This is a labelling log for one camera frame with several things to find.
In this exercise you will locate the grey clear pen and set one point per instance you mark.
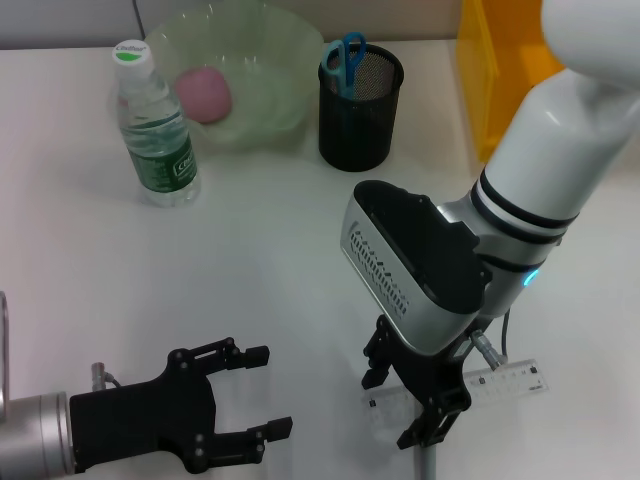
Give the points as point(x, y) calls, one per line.
point(428, 460)

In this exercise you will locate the pink peach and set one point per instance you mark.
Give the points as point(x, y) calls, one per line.
point(202, 97)

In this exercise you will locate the transparent plastic ruler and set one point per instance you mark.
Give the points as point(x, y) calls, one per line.
point(515, 377)

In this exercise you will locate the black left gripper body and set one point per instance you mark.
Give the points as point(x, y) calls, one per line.
point(145, 420)

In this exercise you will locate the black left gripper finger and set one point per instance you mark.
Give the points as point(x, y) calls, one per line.
point(277, 430)
point(257, 356)

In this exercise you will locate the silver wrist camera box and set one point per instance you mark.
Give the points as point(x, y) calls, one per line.
point(400, 260)
point(4, 350)

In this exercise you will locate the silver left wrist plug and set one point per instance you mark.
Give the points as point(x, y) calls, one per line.
point(100, 375)

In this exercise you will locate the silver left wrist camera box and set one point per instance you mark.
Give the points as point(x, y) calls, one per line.
point(4, 350)

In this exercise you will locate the blue capped scissors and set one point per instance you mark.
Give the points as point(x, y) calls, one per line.
point(347, 60)

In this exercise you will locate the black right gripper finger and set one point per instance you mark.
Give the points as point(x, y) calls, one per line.
point(435, 420)
point(380, 350)

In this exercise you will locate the black mesh pen holder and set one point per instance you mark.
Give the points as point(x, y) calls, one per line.
point(355, 135)

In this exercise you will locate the yellow plastic bin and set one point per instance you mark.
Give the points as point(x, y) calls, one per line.
point(475, 75)

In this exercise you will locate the translucent green fruit bowl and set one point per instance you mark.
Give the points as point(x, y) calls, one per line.
point(270, 75)

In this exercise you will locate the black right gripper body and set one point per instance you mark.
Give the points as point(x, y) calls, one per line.
point(430, 380)

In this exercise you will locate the clear green-label water bottle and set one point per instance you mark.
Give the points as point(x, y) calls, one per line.
point(155, 150)

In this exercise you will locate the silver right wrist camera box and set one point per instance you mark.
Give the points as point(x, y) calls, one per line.
point(400, 260)

